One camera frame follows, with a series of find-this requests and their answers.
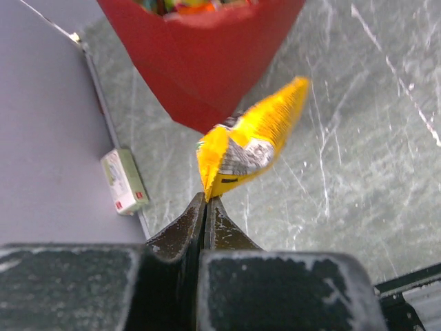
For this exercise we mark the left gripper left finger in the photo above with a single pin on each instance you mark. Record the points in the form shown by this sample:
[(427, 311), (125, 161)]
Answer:
[(150, 286)]

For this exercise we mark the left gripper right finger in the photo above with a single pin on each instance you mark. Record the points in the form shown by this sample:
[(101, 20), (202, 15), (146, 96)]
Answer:
[(242, 287)]

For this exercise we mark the small yellow snack packet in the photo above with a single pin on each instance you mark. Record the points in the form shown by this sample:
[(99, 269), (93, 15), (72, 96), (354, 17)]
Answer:
[(236, 151)]

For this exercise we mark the orange Fox's candy bag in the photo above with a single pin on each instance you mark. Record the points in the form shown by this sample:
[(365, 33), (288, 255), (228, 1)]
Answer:
[(186, 7)]

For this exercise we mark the red paper bag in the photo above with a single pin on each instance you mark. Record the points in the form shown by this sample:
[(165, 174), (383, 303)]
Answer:
[(200, 66)]

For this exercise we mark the small white box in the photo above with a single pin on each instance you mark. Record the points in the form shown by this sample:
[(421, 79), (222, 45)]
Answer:
[(125, 183)]

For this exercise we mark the aluminium frame rail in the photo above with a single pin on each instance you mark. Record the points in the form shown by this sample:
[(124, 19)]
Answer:
[(412, 301)]

